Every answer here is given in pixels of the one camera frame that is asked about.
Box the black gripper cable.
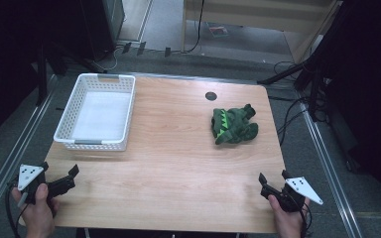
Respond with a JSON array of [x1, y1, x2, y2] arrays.
[[291, 194, 314, 238], [5, 186, 26, 238]]

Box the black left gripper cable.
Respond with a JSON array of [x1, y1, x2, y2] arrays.
[[5, 186, 26, 238]]

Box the green knitted pet garment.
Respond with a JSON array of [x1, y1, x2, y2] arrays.
[[210, 103, 260, 146]]

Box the black floor cables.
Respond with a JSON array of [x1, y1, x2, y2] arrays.
[[266, 59, 328, 147]]

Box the white perforated plastic basket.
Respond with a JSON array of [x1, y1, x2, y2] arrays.
[[53, 72, 137, 152]]

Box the metal floor rail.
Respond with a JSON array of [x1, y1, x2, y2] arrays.
[[0, 73, 59, 229], [299, 98, 365, 238]]

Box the red and green flat packet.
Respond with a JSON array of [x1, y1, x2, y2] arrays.
[[207, 23, 230, 39]]

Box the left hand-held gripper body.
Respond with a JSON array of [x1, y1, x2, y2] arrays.
[[8, 164, 77, 205]]

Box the white floor cable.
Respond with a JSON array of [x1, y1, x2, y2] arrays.
[[91, 44, 127, 72]]

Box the black hanging cable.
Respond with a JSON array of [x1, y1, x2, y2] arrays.
[[182, 0, 206, 55]]

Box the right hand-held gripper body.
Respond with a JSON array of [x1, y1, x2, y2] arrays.
[[260, 177, 324, 213]]

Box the person's left hand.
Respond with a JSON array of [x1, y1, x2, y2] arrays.
[[12, 182, 61, 238]]

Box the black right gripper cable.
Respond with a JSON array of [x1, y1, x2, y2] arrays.
[[291, 194, 314, 238]]

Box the black metal stand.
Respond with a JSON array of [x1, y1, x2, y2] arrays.
[[257, 0, 355, 123], [34, 38, 108, 107]]

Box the person's right hand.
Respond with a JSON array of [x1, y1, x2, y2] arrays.
[[267, 193, 312, 238]]

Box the light wooden furniture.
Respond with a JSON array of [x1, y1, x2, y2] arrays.
[[181, 0, 343, 63]]

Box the black cabinet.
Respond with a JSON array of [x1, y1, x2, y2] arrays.
[[78, 0, 127, 60]]

